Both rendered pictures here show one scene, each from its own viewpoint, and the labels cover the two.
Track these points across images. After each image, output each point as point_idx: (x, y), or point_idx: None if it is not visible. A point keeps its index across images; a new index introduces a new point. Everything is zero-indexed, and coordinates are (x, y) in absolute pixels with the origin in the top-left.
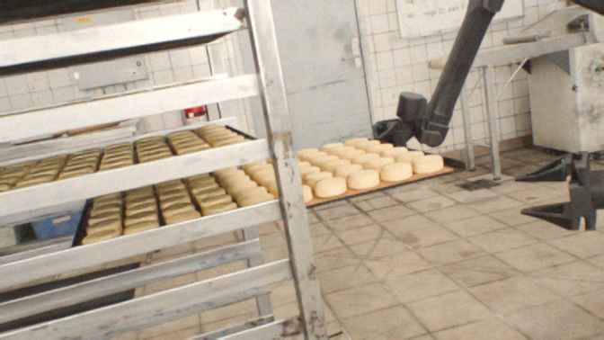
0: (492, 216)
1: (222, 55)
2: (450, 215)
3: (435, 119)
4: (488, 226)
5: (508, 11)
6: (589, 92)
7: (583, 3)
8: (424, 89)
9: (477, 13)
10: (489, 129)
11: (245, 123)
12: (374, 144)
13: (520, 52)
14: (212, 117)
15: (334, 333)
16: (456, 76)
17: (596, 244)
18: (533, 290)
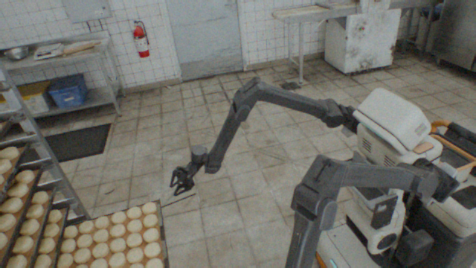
0: (289, 113)
1: (57, 170)
2: (270, 109)
3: (213, 162)
4: (285, 121)
5: None
6: (353, 41)
7: (300, 111)
8: (271, 24)
9: (233, 117)
10: (299, 56)
11: (169, 41)
12: (152, 223)
13: (320, 16)
14: (150, 37)
15: (192, 193)
16: (223, 144)
17: (331, 144)
18: (291, 175)
